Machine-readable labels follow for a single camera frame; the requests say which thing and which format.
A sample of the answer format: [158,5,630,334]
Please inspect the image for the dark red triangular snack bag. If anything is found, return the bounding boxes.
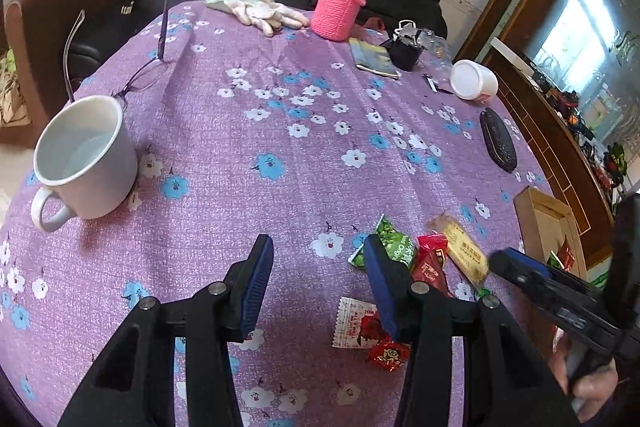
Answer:
[547,237,576,272]

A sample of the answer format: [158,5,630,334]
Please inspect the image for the biscuit cracker clear packet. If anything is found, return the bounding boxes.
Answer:
[427,215,489,288]

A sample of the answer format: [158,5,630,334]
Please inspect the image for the red cartoon snack packet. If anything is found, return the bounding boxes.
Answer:
[411,233,452,297]

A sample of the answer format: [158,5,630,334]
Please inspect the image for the white red candy packet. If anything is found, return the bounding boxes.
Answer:
[332,297,385,350]

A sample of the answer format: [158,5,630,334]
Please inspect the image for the green pea snack packet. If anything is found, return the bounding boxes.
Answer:
[348,215,416,270]

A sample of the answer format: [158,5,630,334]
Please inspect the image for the small red candy bar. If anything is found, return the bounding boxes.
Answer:
[366,335,410,373]

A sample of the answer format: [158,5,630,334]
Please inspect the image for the person right hand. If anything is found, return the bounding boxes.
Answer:
[549,333,618,424]

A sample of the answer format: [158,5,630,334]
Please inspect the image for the brown cardboard box tray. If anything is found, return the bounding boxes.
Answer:
[513,187,587,280]

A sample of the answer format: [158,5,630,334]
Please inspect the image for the wooden brick-pattern counter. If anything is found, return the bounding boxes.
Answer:
[456,0,640,268]

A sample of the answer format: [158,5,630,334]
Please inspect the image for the black glasses case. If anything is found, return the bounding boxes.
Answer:
[480,107,518,173]

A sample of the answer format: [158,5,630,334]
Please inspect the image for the white ceramic mug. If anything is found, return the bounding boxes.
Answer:
[30,95,138,233]

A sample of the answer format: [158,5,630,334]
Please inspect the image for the white plastic jar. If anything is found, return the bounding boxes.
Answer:
[449,60,499,103]

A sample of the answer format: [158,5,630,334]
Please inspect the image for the purple floral tablecloth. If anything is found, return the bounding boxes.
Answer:
[1,1,549,426]

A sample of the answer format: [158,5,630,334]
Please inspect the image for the purple eyeglasses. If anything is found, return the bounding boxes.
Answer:
[62,0,177,105]

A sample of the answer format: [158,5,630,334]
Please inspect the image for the clear glass cup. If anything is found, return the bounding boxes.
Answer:
[416,28,452,72]

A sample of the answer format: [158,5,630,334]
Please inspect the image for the small black container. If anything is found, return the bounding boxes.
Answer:
[382,20,426,72]

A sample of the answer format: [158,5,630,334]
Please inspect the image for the small booklet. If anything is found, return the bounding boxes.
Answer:
[348,38,399,79]

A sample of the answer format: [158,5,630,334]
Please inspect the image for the brown chair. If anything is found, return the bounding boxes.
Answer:
[4,0,122,141]

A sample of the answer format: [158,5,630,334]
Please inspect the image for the white cloth gloves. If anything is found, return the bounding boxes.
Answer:
[205,0,310,37]

